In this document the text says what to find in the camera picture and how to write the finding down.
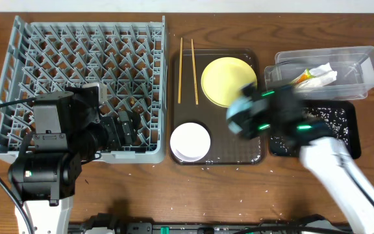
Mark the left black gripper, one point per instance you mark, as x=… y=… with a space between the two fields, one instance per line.
x=122 y=129

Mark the rice and nut shells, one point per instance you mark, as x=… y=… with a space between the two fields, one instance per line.
x=335 y=117

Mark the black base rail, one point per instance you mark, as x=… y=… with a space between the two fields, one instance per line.
x=108 y=223

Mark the white paper napkin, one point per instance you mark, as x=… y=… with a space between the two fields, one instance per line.
x=325 y=75

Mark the yellow round plate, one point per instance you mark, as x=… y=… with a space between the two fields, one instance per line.
x=223 y=79

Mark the light blue bowl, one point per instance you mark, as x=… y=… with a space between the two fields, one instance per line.
x=241 y=115

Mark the black rectangular tray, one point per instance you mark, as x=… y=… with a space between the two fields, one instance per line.
x=319 y=129

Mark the grey plastic dishwasher rack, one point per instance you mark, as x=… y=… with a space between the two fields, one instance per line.
x=129 y=58

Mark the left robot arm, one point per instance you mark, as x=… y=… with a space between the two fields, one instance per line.
x=69 y=131

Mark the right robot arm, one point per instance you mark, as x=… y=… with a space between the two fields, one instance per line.
x=328 y=160

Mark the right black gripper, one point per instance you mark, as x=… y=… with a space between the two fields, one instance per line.
x=249 y=127

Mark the white pink bowl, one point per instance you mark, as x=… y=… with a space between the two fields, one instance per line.
x=190 y=142

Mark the wooden chopstick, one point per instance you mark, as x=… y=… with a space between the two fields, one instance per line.
x=180 y=72
x=194 y=73

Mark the green orange snack wrapper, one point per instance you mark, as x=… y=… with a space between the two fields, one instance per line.
x=306 y=75

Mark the dark brown serving tray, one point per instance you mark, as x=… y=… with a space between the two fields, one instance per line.
x=226 y=148

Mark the clear plastic waste bin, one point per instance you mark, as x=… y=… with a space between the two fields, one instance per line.
x=354 y=67

